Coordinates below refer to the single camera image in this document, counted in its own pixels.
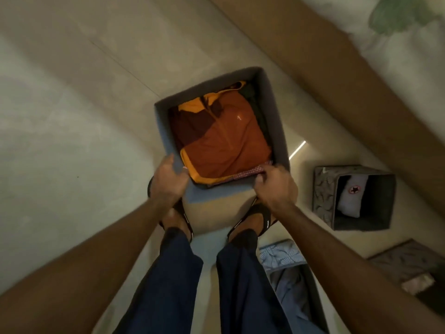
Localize black left sandal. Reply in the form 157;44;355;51
147;177;194;243

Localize grey fabric storage box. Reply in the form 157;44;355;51
154;67;291;205

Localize black sandal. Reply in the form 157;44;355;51
226;197;279;242
147;177;194;243

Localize orange folded jacket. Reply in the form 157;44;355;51
169;81;273;185

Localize white garment with round emblem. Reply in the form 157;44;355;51
336;174;369;219

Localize light blue cloth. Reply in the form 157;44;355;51
269;266;327;334

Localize blue shell-patterned storage box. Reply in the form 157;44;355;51
259;239;330;334

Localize black right sandal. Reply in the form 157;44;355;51
226;197;279;242

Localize white bedsheet with green print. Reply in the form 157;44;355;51
298;0;445;144

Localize red checked cloth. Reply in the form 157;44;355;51
208;161;274;187

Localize person's left hand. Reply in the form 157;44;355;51
148;154;190;209

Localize dark grey patterned storage box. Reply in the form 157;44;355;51
367;239;445;318

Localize person's left forearm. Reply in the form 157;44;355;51
0;199;171;334

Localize dark blue trousers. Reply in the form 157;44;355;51
114;227;293;334

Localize person's right hand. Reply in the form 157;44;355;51
253;164;299;218

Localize person's right forearm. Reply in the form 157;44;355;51
277;204;445;334

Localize grey leaf-patterned storage box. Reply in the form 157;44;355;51
312;165;397;232

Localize pale pink cloth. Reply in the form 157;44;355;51
400;273;436;296

